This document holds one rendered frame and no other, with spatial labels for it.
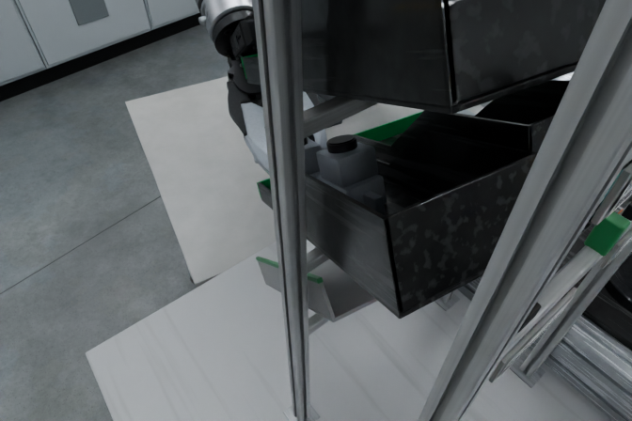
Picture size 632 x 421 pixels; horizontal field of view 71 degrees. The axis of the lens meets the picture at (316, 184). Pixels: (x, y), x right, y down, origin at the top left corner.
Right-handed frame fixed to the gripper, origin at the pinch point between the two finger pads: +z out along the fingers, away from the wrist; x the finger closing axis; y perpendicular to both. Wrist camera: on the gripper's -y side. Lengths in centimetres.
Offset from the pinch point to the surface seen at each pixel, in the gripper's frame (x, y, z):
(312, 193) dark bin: 3.1, -11.0, 8.0
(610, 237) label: -13.5, -17.6, 20.0
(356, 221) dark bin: 2.5, -16.3, 12.6
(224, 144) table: 0, 59, -34
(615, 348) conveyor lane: -37, 17, 36
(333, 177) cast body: -1.2, -5.0, 5.3
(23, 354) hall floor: 86, 143, -17
